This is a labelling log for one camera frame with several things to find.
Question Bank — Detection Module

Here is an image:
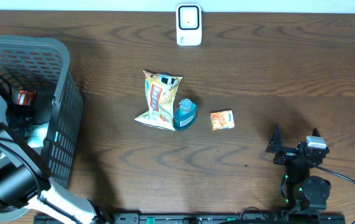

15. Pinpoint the orange small snack box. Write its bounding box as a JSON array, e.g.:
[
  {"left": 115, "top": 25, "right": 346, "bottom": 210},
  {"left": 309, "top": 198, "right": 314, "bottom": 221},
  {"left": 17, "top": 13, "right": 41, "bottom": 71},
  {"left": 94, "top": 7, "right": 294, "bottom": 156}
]
[{"left": 210, "top": 110, "right": 235, "bottom": 131}]

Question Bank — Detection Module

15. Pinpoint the blue mouthwash bottle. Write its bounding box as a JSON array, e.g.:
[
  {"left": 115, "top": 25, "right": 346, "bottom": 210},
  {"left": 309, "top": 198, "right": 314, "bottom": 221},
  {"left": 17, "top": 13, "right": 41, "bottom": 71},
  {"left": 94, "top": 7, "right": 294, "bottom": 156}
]
[{"left": 174, "top": 98, "right": 197, "bottom": 131}]

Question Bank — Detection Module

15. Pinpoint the yellow snack bag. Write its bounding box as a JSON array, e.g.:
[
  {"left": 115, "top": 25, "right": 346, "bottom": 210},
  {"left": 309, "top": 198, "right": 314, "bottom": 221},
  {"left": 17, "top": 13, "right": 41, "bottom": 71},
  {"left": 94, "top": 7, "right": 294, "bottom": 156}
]
[{"left": 135, "top": 70, "right": 183, "bottom": 131}]

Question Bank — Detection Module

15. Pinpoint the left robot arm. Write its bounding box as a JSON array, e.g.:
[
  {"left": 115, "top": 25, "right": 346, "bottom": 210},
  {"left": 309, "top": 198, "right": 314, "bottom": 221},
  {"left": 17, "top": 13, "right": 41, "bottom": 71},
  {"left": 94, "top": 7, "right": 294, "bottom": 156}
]
[{"left": 0, "top": 95, "right": 111, "bottom": 223}]

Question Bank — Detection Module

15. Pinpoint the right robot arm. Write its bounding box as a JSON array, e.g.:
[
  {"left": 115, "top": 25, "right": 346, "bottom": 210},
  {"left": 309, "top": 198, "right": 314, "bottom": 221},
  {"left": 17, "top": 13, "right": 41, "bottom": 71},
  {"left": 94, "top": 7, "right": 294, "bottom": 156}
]
[{"left": 266, "top": 126, "right": 331, "bottom": 218}]

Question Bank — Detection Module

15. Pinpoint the red snack bar wrapper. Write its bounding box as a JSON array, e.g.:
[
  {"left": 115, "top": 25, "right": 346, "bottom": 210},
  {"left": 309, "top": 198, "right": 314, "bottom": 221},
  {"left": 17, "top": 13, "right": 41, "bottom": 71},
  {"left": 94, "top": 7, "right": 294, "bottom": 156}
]
[{"left": 16, "top": 90, "right": 37, "bottom": 106}]

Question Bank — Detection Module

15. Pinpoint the light green tissue pack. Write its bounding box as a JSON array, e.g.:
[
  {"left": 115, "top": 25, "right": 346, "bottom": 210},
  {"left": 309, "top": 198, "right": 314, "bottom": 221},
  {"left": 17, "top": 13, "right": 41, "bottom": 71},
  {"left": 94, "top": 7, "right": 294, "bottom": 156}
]
[{"left": 24, "top": 123, "right": 49, "bottom": 148}]

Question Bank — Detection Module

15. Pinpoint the grey plastic shopping basket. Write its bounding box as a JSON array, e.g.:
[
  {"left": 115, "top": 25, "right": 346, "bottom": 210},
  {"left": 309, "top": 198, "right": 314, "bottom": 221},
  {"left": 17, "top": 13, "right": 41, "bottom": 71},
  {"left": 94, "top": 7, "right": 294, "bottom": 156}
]
[{"left": 0, "top": 35, "right": 83, "bottom": 222}]

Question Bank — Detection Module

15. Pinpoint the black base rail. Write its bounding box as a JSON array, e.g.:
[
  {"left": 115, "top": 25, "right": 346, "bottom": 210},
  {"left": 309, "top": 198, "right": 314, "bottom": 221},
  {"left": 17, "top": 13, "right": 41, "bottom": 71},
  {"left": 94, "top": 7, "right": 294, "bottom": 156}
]
[{"left": 33, "top": 212, "right": 347, "bottom": 224}]

